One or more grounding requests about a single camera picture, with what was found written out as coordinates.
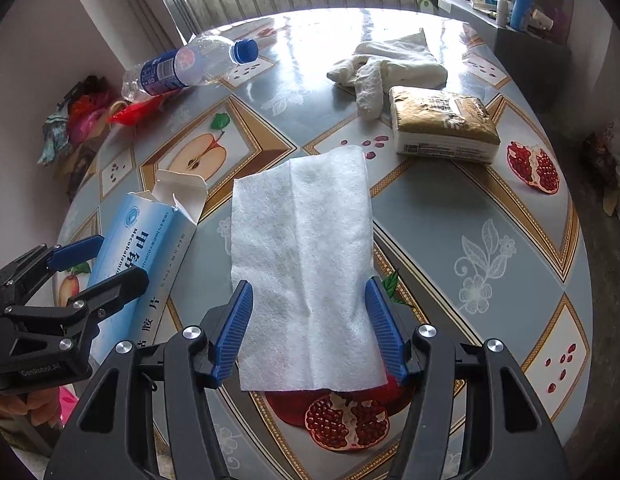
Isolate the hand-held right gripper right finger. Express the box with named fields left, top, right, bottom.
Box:
left=365, top=276, right=563, bottom=480

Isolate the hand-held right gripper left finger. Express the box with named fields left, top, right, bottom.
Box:
left=50, top=280, right=255, bottom=480

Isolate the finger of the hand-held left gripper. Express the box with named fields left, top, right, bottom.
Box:
left=4, top=264, right=150, bottom=356
left=0, top=234, right=105, bottom=311

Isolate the light blue medicine box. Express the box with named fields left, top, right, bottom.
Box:
left=84, top=169, right=209, bottom=351

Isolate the white paper tissue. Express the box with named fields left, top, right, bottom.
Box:
left=231, top=144, right=391, bottom=392

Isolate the red plastic wrapper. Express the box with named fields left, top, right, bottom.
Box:
left=108, top=94, right=163, bottom=126

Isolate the clear plastic water bottle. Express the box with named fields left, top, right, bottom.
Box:
left=121, top=30, right=259, bottom=103

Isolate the brown tissue pack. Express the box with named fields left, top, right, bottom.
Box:
left=389, top=85, right=502, bottom=164

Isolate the white cloth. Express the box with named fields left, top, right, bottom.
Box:
left=326, top=27, right=449, bottom=121

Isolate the person's left hand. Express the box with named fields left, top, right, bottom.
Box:
left=0, top=384, right=65, bottom=428

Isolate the pink floral bag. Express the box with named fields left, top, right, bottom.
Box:
left=60, top=385, right=81, bottom=427

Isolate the teal patterned cloth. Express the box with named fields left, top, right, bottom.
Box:
left=37, top=110, right=73, bottom=166

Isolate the fruit print tablecloth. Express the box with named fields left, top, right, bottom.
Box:
left=52, top=7, right=593, bottom=480

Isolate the red orange plastic bag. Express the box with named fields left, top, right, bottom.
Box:
left=67, top=92, right=115, bottom=146

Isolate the black bag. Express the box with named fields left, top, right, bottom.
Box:
left=57, top=75, right=108, bottom=111

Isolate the grey beige curtain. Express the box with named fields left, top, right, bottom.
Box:
left=104, top=0, right=191, bottom=70

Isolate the grey cabinet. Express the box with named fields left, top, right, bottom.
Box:
left=437, top=0, right=573, bottom=113

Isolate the blue bottle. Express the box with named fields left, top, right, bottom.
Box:
left=509, top=0, right=538, bottom=31

